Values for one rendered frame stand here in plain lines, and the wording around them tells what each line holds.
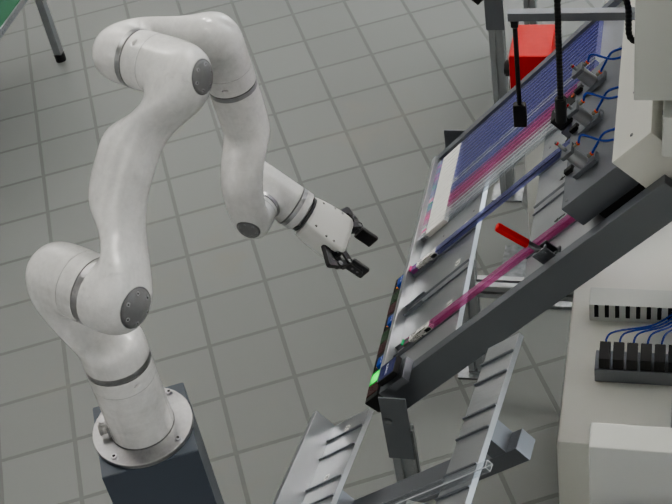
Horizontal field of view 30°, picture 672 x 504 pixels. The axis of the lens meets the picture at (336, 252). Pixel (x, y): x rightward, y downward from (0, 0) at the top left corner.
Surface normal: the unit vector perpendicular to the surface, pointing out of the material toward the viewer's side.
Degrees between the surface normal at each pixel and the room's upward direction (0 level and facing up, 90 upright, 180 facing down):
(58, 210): 0
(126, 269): 57
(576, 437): 0
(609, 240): 90
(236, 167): 48
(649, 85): 90
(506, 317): 90
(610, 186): 90
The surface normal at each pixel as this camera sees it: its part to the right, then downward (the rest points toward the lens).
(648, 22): -0.21, 0.68
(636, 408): -0.15, -0.73
